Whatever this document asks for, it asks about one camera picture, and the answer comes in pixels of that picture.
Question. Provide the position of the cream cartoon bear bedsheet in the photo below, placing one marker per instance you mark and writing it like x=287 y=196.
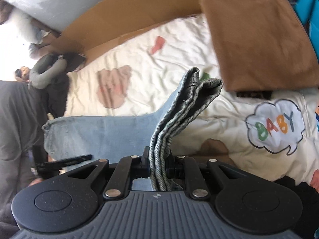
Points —
x=163 y=89

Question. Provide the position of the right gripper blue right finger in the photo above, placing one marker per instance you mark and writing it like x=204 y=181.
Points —
x=188 y=172

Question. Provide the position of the teal patterned blanket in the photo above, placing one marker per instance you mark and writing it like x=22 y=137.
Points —
x=307 y=11

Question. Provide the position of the dark grey pillow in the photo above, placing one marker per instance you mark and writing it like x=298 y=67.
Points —
x=22 y=118

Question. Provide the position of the black garment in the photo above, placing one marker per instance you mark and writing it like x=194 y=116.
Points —
x=54 y=96

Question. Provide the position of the white quilt bundle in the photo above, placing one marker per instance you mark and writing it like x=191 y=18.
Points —
x=28 y=27

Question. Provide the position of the light blue denim pants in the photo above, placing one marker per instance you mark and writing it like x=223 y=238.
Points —
x=116 y=137

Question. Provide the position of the person black clothing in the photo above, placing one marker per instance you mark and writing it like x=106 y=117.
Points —
x=308 y=223

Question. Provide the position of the grey neck pillow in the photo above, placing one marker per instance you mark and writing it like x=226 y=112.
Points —
x=46 y=69

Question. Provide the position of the brown cardboard sheet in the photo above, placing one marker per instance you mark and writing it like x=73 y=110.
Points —
x=112 y=22

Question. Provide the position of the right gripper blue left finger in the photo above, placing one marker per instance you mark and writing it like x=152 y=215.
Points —
x=120 y=176

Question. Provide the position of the person left hand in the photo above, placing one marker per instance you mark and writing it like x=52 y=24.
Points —
x=37 y=180

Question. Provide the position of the small plush toy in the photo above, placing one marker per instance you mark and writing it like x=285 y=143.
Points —
x=22 y=74

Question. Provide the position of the folded brown garment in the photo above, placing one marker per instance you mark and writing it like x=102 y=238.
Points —
x=260 y=45

